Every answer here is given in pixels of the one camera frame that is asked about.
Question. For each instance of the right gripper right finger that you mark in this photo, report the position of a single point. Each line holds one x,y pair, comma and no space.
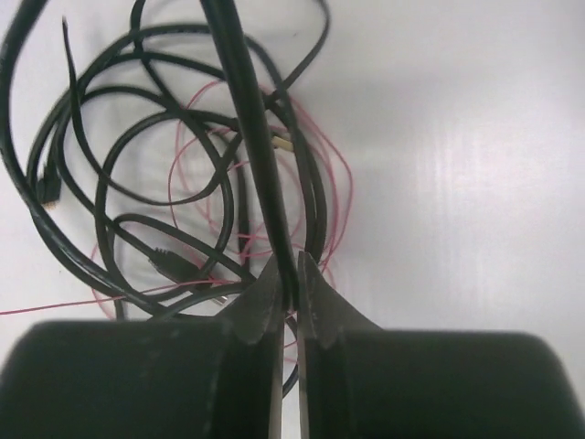
358,380

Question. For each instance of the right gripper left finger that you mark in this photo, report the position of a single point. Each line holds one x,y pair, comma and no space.
206,377

